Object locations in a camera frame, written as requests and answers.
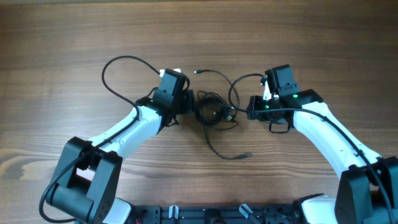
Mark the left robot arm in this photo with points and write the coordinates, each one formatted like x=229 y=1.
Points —
x=86 y=177

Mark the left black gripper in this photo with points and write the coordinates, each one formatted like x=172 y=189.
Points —
x=188 y=98

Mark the black aluminium base frame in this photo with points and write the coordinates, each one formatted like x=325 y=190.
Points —
x=271 y=213

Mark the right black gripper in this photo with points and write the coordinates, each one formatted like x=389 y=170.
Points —
x=253 y=114

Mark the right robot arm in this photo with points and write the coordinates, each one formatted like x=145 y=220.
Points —
x=367 y=191

